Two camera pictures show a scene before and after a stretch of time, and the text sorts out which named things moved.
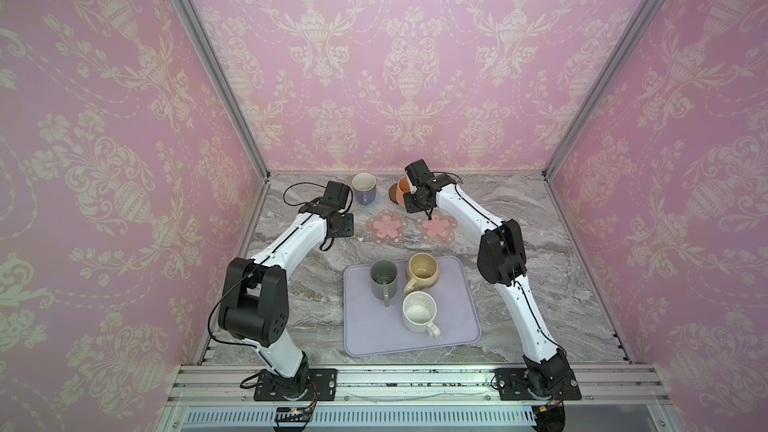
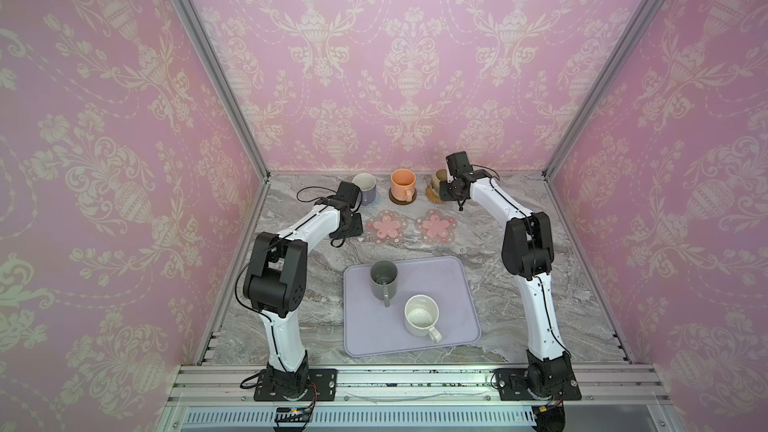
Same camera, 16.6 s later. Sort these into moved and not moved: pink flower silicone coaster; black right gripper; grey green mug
Moved: black right gripper
Not moved: grey green mug; pink flower silicone coaster
